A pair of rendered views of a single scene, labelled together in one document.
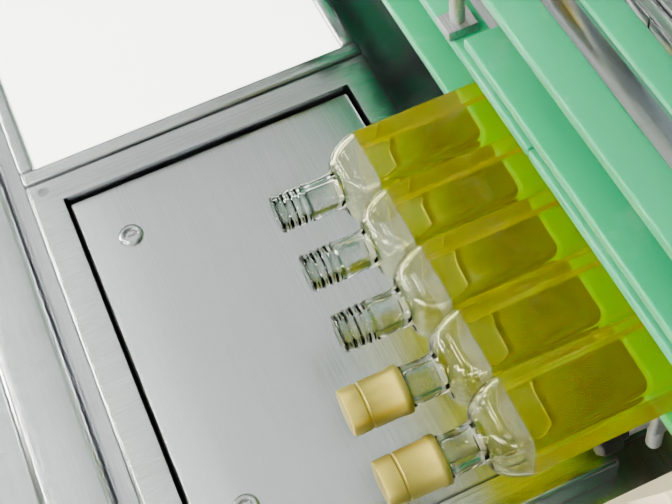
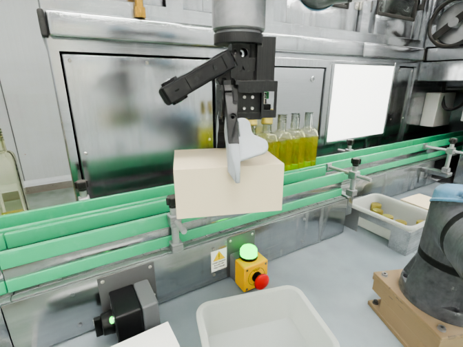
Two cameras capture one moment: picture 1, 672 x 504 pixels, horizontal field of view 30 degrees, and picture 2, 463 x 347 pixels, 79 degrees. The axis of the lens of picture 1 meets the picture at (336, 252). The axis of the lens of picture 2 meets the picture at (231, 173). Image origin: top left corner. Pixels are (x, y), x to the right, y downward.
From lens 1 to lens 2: 0.17 m
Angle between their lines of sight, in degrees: 11
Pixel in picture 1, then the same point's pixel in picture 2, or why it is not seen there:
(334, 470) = not seen: hidden behind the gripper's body
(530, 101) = (309, 173)
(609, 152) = (300, 184)
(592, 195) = (288, 177)
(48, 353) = (298, 49)
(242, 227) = (303, 104)
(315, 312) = (280, 111)
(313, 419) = not seen: hidden behind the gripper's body
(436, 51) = (321, 160)
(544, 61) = (320, 180)
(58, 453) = (278, 42)
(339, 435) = not seen: hidden behind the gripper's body
